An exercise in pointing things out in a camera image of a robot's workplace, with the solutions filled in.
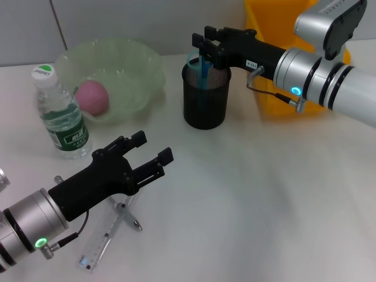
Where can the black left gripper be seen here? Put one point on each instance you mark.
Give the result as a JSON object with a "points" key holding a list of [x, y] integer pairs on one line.
{"points": [[94, 185]]}

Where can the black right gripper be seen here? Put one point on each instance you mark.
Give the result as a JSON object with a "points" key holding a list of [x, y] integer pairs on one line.
{"points": [[246, 50]]}

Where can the blue scissors with sheath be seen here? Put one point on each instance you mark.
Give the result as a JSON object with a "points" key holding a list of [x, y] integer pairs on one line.
{"points": [[202, 76]]}

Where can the pink peach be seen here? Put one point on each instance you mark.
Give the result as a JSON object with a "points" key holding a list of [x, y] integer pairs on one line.
{"points": [[92, 98]]}

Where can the clear water bottle green label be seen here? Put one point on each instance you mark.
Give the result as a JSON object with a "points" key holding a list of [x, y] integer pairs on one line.
{"points": [[64, 123]]}

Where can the transparent plastic ruler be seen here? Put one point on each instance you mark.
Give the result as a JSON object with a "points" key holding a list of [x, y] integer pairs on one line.
{"points": [[97, 243]]}

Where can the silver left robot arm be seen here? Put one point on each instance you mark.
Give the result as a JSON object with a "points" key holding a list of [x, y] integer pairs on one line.
{"points": [[32, 223]]}

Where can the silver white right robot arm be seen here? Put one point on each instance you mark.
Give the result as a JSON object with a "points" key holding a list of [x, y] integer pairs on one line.
{"points": [[323, 82]]}

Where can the black mesh pen holder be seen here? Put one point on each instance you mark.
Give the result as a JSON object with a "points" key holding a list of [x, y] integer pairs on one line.
{"points": [[205, 111]]}

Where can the green glass fruit plate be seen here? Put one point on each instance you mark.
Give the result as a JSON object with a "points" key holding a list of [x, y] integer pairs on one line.
{"points": [[132, 73]]}

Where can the yellow plastic bin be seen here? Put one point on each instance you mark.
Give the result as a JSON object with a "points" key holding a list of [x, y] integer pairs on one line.
{"points": [[273, 20]]}

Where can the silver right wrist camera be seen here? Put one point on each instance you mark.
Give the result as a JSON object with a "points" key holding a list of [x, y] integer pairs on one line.
{"points": [[323, 20]]}

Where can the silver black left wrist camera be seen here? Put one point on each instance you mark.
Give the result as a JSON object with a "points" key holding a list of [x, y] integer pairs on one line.
{"points": [[3, 179]]}

